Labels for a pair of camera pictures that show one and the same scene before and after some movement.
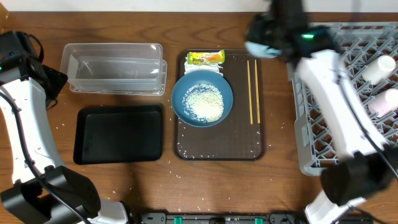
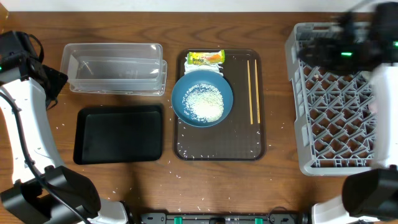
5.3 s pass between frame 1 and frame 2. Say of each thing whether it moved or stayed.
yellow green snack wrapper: stayed
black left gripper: stayed
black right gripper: moved
